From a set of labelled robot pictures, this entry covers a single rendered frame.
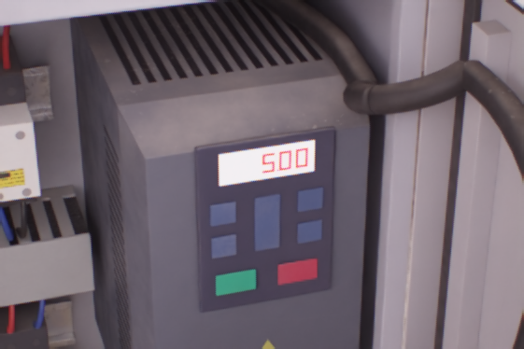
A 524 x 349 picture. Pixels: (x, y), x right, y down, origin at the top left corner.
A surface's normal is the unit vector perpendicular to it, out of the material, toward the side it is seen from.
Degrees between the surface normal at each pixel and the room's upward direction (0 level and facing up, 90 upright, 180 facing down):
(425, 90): 59
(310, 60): 0
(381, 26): 90
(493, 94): 46
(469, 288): 90
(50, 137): 90
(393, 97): 66
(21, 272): 90
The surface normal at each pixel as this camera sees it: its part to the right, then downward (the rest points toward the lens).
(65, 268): 0.30, 0.48
